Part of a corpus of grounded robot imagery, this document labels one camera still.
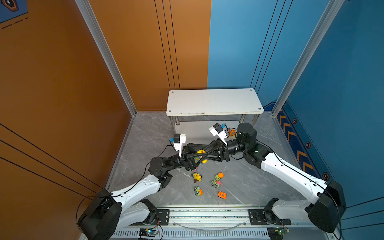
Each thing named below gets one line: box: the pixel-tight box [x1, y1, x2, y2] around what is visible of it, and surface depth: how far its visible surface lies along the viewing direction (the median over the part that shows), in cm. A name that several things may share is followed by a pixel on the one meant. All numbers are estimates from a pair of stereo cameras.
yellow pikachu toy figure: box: [192, 172, 202, 182], surface depth 85 cm
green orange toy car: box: [194, 186, 204, 197], surface depth 82 cm
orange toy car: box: [217, 191, 228, 200], surface depth 81 cm
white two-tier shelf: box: [166, 88, 265, 144], surface depth 81 cm
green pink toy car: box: [211, 180, 222, 189], surface depth 84 cm
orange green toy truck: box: [215, 172, 225, 181], surface depth 86 cm
